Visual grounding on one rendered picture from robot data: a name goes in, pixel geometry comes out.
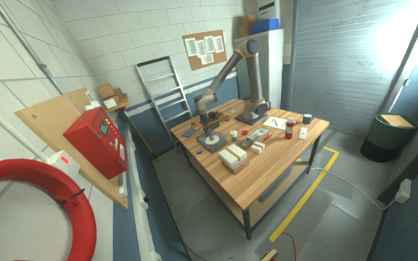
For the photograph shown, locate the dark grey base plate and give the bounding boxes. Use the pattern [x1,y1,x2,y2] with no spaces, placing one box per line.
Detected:
[234,111,269,126]

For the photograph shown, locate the cork notice board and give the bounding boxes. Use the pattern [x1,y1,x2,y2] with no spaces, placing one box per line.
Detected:
[181,29,229,72]

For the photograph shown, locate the red hose reel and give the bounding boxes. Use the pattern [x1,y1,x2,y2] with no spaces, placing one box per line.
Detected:
[0,158,98,261]

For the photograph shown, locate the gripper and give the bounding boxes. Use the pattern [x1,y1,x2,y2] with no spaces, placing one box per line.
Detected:
[199,114,215,138]

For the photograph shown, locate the aluminium ladder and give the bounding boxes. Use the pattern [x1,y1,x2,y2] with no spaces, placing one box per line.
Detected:
[134,55,192,152]

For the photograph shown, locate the white cable trunking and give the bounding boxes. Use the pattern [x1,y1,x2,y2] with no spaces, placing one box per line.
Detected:
[123,122,163,261]

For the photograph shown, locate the white wall socket box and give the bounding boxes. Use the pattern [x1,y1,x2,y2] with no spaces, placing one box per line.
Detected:
[394,178,413,204]

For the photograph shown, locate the brown cardboard box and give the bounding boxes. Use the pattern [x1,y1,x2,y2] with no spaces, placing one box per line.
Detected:
[237,14,257,38]

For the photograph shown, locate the grey conduit pipe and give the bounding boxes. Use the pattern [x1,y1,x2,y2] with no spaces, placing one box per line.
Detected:
[0,0,82,114]

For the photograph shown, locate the grey metal cabinet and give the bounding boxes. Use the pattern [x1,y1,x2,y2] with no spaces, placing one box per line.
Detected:
[233,28,285,110]

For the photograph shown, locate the wooden workbench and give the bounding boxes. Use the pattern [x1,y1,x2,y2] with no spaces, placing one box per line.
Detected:
[169,98,331,241]

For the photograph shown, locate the red fire alarm panel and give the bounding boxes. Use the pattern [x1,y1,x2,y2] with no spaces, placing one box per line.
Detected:
[62,105,128,181]

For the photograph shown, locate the white and cardboard box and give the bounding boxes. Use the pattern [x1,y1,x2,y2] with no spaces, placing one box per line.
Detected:
[218,143,250,175]

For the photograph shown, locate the white box with label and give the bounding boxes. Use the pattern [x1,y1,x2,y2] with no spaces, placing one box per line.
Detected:
[256,0,281,22]

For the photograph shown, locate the red cable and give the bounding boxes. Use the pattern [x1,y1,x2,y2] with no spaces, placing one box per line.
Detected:
[280,231,298,261]

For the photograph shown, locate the wooden wall shelf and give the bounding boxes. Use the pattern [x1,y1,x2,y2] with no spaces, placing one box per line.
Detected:
[102,93,130,113]

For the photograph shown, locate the cardboard box on shelf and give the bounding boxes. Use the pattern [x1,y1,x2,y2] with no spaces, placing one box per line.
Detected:
[96,83,125,105]

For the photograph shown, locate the cardboard sheet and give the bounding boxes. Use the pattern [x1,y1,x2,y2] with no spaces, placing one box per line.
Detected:
[379,113,415,129]

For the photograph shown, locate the silver metal tray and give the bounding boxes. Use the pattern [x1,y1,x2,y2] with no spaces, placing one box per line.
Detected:
[247,127,270,143]

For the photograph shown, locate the wooden backboard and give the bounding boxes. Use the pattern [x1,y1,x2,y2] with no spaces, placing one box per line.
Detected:
[14,87,130,212]

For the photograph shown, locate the yellow handled broom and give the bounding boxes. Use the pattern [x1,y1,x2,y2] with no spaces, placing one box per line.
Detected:
[120,109,160,162]

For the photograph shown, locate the white call point box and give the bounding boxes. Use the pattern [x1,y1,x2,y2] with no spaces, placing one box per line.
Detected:
[46,149,82,179]

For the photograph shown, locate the blue box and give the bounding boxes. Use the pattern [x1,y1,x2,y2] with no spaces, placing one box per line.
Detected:
[250,18,280,36]

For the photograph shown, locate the grey test jig plate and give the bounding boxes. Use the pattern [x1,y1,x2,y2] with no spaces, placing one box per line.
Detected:
[195,131,229,154]

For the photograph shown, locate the white pipe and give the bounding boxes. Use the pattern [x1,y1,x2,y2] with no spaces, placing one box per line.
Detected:
[0,93,52,165]

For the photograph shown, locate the grey roller shutter door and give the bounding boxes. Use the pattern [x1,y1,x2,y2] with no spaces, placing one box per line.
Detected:
[289,0,418,138]

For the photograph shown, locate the small wooden piece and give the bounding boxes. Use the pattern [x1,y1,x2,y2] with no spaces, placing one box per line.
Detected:
[261,248,279,261]

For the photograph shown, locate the red and white spray can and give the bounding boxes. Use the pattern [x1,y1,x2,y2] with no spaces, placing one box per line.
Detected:
[284,116,296,141]

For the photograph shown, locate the green and black bin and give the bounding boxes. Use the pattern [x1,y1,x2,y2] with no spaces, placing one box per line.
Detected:
[359,112,418,164]

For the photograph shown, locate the white smoke alarm base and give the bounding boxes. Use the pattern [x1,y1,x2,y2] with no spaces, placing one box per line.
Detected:
[203,133,222,147]

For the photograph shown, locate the white cable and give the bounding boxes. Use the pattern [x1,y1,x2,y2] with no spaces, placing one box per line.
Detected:
[309,166,398,212]

